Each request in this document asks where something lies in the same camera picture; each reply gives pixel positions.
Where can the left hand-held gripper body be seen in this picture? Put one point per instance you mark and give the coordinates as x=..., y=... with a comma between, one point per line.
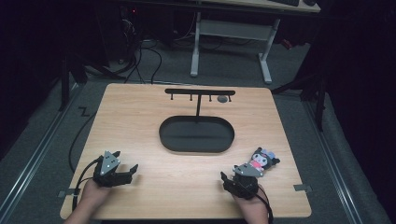
x=109, y=174

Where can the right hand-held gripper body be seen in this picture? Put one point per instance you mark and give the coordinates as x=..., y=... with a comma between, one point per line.
x=246, y=183

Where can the black and pink plush doll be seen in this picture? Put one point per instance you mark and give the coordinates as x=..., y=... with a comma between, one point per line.
x=263, y=159

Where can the person's right hand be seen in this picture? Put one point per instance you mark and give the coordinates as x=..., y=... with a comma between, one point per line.
x=253, y=205

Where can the person's left hand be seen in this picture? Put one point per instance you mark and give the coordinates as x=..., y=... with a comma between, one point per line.
x=93, y=191

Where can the grey tape strip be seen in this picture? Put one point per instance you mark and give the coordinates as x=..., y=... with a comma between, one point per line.
x=69, y=193
x=302, y=187

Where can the black hanger stand with tray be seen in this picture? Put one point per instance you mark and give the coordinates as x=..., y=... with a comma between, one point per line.
x=196, y=134

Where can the grey round disc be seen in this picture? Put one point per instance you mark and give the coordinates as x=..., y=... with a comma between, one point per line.
x=222, y=99

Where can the black metal stand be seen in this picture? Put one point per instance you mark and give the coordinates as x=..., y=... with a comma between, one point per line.
x=67, y=81
x=314, y=93

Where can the black computer tower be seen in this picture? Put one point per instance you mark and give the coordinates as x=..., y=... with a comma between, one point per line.
x=129, y=31

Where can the red object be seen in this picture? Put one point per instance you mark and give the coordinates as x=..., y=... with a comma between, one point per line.
x=287, y=44

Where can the white-legged desk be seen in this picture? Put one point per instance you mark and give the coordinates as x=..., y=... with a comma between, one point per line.
x=233, y=29

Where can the black keyboard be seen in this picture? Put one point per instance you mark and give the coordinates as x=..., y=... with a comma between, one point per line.
x=285, y=2

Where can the metal floor rail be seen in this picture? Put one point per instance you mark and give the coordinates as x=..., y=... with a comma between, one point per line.
x=34, y=155
x=334, y=168

